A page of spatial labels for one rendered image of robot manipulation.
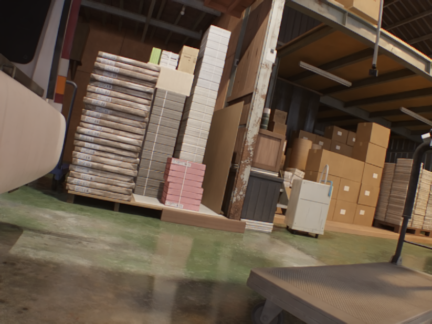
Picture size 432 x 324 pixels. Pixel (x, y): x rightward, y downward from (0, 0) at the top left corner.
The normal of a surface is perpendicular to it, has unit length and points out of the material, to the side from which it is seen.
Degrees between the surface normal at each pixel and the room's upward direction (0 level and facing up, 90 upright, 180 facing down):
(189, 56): 89
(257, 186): 90
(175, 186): 90
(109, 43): 90
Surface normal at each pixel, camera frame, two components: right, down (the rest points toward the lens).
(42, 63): 0.34, 0.07
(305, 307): -0.80, -0.18
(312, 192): 0.03, 0.00
